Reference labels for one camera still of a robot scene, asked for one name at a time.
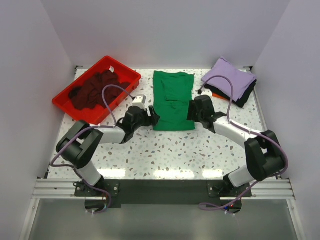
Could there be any green t shirt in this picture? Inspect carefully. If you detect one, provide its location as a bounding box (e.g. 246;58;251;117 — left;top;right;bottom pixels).
153;71;195;132

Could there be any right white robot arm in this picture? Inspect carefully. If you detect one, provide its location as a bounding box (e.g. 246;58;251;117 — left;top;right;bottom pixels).
187;95;289;197

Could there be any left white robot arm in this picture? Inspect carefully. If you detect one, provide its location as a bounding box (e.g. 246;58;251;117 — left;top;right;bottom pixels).
50;106;160;196

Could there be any folded orange t shirt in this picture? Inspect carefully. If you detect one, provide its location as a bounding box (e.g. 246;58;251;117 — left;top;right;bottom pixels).
212;93;227;100

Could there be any folded black t shirt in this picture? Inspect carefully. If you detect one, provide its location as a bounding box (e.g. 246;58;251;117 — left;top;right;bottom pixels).
204;80;257;108

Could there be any red plastic bin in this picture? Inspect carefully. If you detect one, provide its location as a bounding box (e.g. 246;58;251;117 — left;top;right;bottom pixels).
52;56;141;125

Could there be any folded lilac t shirt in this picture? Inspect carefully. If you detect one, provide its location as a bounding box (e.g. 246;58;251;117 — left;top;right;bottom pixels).
201;57;257;101

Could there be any dark red t shirt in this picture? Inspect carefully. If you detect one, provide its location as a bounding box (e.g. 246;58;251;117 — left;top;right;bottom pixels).
68;70;131;111

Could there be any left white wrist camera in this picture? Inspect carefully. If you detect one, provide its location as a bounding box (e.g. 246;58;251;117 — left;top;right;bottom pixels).
132;94;147;110

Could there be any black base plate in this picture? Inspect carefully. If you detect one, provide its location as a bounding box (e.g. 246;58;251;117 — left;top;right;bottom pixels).
73;179;250;209

